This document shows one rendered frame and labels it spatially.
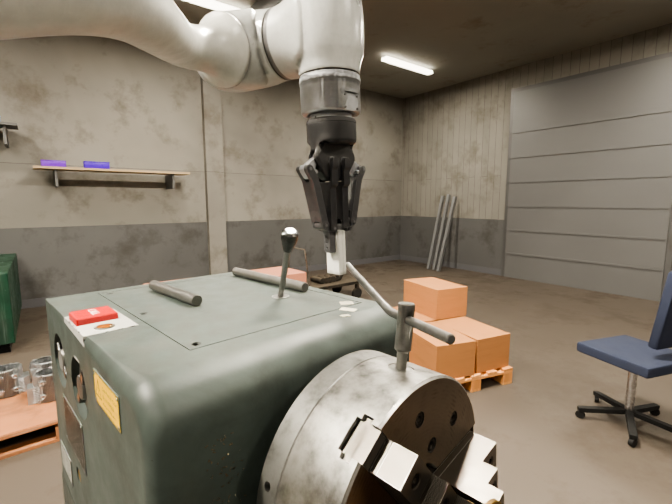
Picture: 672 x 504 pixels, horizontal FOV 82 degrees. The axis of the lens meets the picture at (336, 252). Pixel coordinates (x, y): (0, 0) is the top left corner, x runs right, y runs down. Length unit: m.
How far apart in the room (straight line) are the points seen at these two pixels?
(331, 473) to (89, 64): 6.74
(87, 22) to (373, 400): 0.43
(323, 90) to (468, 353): 2.76
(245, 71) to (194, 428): 0.48
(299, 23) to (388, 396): 0.49
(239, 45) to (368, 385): 0.49
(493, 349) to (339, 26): 2.98
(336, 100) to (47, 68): 6.42
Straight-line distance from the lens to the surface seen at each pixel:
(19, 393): 3.55
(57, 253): 6.68
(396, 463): 0.45
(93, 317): 0.74
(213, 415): 0.50
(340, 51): 0.58
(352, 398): 0.48
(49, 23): 0.33
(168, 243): 6.87
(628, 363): 2.94
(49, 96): 6.80
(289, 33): 0.61
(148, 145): 6.85
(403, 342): 0.51
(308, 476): 0.47
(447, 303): 3.61
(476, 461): 0.61
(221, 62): 0.63
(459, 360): 3.13
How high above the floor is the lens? 1.45
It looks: 8 degrees down
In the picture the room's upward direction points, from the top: straight up
